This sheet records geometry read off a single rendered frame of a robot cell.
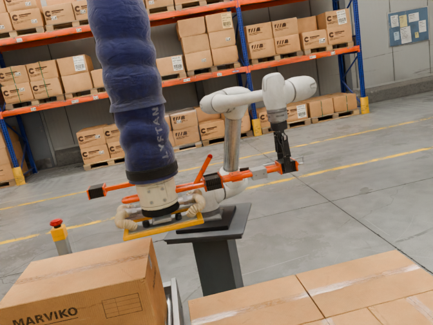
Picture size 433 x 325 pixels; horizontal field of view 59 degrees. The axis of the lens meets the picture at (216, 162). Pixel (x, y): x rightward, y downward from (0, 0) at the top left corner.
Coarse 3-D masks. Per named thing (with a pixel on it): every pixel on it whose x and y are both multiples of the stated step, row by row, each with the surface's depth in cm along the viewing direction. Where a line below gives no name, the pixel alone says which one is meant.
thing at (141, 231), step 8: (176, 216) 163; (184, 216) 167; (200, 216) 165; (144, 224) 162; (152, 224) 164; (160, 224) 163; (168, 224) 161; (176, 224) 161; (184, 224) 161; (192, 224) 161; (128, 232) 162; (136, 232) 160; (144, 232) 159; (152, 232) 159; (160, 232) 160; (128, 240) 158
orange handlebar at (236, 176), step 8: (272, 168) 174; (224, 176) 176; (232, 176) 172; (240, 176) 172; (248, 176) 173; (120, 184) 193; (128, 184) 193; (184, 184) 173; (192, 184) 171; (200, 184) 170; (176, 192) 169; (128, 200) 166; (136, 200) 167
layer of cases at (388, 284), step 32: (384, 256) 212; (256, 288) 204; (288, 288) 199; (320, 288) 194; (352, 288) 189; (384, 288) 185; (416, 288) 181; (192, 320) 187; (224, 320) 183; (256, 320) 179; (288, 320) 175; (320, 320) 171; (352, 320) 167; (384, 320) 164; (416, 320) 161
